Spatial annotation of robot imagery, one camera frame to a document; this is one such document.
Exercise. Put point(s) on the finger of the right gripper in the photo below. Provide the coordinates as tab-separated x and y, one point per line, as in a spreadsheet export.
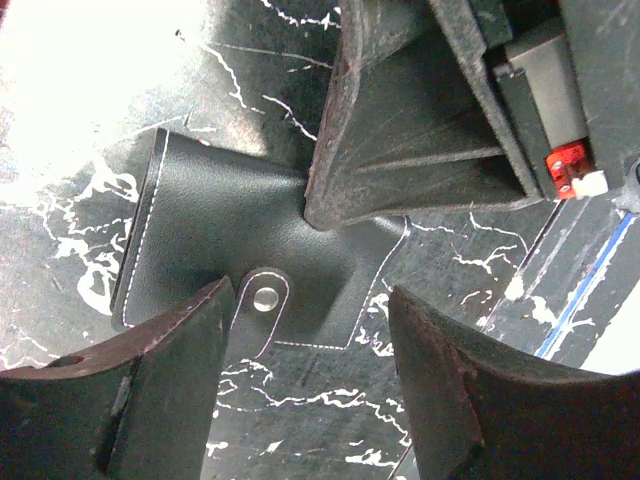
413	119

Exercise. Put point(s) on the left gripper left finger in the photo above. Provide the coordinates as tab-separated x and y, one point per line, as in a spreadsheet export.
136	406

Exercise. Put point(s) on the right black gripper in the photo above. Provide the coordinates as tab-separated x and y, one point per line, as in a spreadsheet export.
559	83

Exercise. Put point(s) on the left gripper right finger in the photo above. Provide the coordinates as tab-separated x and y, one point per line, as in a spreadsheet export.
480	409

